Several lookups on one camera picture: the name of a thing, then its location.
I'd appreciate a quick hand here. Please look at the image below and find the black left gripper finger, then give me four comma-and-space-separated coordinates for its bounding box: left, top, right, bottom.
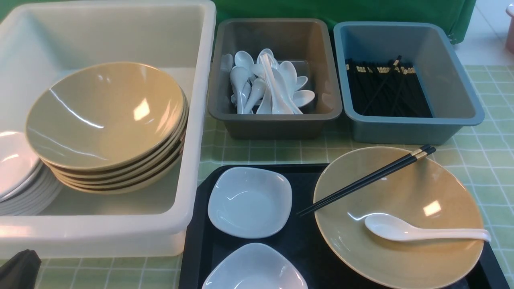
0, 249, 42, 289

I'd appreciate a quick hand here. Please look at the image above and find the white square dish front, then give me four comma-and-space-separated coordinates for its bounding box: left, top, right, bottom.
202, 243, 308, 289

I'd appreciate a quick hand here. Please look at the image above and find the white square dish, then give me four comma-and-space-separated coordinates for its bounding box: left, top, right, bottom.
202, 243, 308, 289
207, 167, 293, 239

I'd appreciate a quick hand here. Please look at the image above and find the white soup spoon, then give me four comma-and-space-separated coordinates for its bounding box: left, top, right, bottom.
365, 214, 492, 242

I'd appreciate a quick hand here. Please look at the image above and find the tan noodle bowl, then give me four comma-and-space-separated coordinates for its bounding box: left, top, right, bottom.
313, 158, 483, 289

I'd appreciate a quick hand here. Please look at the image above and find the black chopstick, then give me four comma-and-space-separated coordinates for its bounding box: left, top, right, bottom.
298, 148, 436, 217
297, 145, 432, 214

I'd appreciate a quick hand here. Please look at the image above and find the top tan stacked bowl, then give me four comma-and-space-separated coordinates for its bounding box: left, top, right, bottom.
24, 61, 188, 171

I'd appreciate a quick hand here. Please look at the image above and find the stack of white plates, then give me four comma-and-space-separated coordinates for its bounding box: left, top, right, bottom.
0, 130, 63, 216

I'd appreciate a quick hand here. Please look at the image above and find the stack of tan bowls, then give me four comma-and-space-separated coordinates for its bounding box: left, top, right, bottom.
40, 90, 189, 195

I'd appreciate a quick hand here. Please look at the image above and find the black serving tray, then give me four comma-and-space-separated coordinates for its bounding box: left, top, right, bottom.
179, 163, 510, 289

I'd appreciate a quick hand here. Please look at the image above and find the large white plastic tub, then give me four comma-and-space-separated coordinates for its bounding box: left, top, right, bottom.
1, 0, 216, 259

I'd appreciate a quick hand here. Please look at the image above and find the pile of white spoons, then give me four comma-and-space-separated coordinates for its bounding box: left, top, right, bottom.
220, 48, 315, 114

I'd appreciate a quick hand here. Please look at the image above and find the grey plastic bin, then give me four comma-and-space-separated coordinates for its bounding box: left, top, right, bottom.
207, 18, 343, 140

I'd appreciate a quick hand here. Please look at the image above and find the pile of black chopsticks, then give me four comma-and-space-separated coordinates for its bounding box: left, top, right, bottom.
345, 55, 433, 118

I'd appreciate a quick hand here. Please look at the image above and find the blue plastic bin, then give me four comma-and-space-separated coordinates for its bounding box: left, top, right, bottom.
333, 22, 485, 145

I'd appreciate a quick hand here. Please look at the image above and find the green checkered tablecloth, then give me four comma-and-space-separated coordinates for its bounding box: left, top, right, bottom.
35, 65, 513, 289

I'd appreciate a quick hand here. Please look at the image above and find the green fabric backdrop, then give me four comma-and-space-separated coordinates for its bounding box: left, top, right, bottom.
0, 0, 477, 44

